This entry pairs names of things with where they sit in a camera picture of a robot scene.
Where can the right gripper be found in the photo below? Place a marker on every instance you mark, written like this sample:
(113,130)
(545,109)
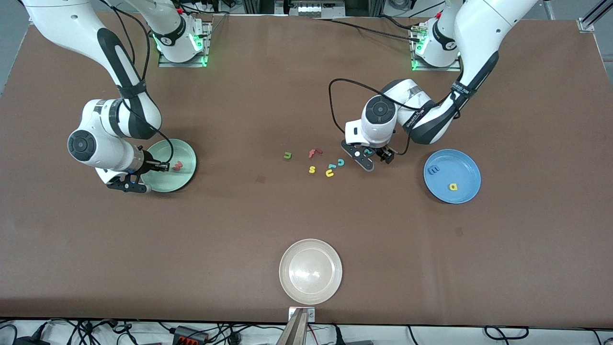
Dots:
(148,162)

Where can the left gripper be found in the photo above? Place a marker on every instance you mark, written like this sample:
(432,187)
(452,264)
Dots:
(383,153)

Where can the pink letter w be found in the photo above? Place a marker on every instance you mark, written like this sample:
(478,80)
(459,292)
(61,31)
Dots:
(177,166)

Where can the blue letter m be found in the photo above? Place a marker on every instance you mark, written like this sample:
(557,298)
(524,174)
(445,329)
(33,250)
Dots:
(434,170)

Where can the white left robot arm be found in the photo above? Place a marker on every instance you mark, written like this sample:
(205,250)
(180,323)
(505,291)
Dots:
(483,28)

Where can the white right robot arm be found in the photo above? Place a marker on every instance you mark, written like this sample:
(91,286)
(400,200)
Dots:
(62,19)

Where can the green plate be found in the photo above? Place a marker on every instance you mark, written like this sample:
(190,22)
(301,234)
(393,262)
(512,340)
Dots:
(184,153)

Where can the red letter f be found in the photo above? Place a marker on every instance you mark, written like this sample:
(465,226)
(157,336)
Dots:
(313,153)

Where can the blue plate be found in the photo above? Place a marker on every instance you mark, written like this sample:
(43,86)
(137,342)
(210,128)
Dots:
(459,167)

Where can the brown table cover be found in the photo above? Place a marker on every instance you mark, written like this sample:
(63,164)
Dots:
(96,263)

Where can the beige plate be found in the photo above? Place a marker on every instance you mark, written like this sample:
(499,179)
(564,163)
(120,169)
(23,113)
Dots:
(311,271)

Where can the grey control box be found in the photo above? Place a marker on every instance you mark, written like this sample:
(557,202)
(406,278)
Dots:
(311,8)

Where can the black orange power strip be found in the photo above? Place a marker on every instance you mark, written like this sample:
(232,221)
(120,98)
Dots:
(189,335)

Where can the black plug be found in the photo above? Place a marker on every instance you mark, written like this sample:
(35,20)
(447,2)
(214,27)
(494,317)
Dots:
(339,338)

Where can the black power adapter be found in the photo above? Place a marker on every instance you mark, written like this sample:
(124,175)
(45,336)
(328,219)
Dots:
(28,341)

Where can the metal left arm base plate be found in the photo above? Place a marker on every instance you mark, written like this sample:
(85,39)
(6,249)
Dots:
(431,69)

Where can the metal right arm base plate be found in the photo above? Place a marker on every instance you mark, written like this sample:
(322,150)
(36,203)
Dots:
(208,43)

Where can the metal bracket plate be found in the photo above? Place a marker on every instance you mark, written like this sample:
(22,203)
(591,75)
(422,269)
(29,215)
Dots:
(312,315)

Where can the aluminium camera post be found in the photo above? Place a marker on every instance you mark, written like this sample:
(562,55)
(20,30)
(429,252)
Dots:
(294,333)

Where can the aluminium frame post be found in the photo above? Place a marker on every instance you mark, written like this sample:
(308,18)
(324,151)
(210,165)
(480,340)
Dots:
(591,17)

